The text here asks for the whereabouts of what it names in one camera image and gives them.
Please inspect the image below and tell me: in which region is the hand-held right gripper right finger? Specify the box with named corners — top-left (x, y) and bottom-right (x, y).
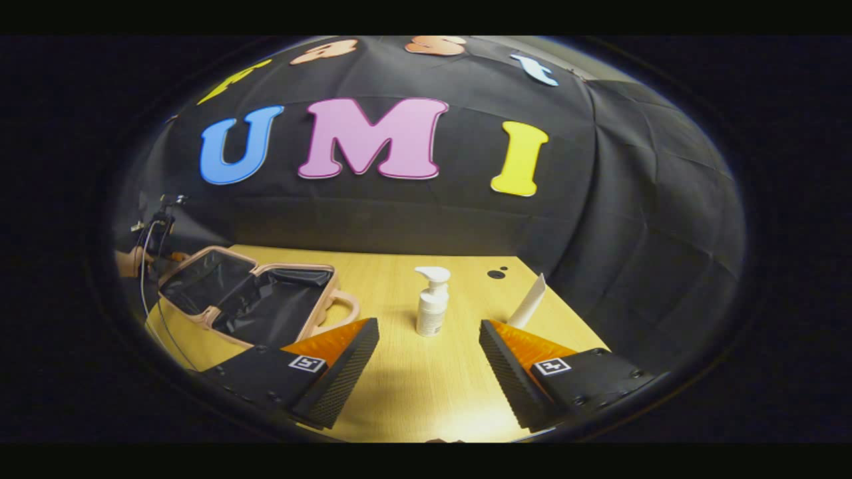
top-left (479, 319), bottom-right (666, 432)

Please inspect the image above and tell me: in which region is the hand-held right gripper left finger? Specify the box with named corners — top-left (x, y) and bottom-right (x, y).
top-left (200, 317), bottom-right (380, 430)

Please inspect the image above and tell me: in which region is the white squeeze tube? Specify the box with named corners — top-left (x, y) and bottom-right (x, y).
top-left (507, 273), bottom-right (547, 329)

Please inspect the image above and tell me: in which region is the pink suitcase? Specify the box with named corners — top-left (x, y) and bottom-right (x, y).
top-left (156, 245), bottom-right (361, 350)

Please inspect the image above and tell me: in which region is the white pump bottle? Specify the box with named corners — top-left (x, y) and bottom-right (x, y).
top-left (414, 266), bottom-right (451, 337)

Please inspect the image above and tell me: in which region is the black backdrop cloth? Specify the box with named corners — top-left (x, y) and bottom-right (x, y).
top-left (113, 37), bottom-right (746, 400)

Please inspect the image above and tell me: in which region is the thin cable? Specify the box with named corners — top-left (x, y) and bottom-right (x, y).
top-left (138, 220), bottom-right (198, 372)

